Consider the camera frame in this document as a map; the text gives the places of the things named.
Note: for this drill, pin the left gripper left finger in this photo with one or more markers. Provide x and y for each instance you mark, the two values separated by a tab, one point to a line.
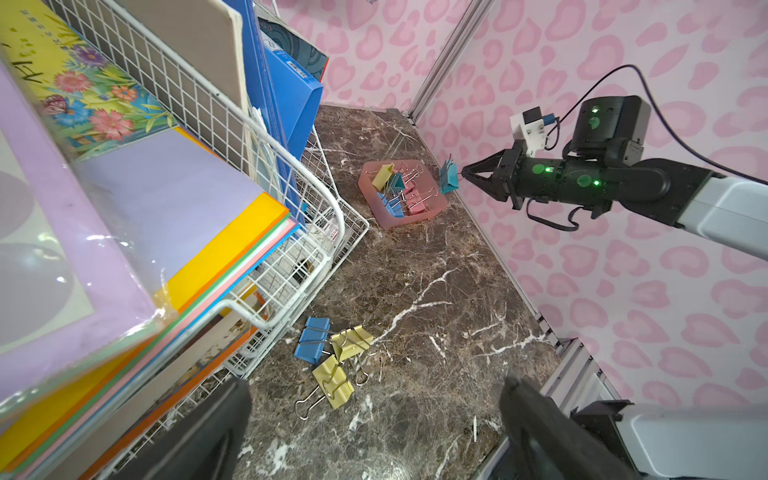
203	445

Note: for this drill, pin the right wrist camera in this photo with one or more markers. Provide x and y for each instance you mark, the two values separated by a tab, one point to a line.
530	127

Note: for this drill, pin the blue file folder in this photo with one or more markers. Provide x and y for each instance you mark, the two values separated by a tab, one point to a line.
285	97

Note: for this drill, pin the purple paper pad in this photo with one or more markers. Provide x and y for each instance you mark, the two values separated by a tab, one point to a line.
98	255

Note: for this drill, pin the blue binder clip pair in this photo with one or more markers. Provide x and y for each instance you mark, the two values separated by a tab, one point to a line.
393	204

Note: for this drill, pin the floral colourful book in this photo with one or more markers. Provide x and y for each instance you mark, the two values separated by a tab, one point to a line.
88	103

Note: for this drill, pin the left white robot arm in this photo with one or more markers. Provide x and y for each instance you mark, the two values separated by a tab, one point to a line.
608	439

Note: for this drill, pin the white wire desk basket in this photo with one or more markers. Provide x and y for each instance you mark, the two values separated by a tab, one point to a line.
259	297

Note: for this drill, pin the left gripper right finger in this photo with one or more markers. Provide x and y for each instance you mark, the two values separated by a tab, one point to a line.
549	445

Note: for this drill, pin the olive yellow binder clip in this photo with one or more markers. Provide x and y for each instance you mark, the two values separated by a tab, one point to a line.
383	176

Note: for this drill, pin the teal binder clip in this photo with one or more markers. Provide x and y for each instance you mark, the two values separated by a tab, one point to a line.
448	177

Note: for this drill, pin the pink storage box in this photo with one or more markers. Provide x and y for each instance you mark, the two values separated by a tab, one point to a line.
401	192

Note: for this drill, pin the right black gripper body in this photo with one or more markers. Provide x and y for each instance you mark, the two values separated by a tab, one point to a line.
497	175

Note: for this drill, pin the pink binder clip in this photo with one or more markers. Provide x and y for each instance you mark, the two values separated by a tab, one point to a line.
418	201

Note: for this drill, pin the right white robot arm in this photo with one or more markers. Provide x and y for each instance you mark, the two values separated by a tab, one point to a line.
603	165

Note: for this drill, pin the yellow binder clip lower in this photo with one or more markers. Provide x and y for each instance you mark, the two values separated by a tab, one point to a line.
335	383

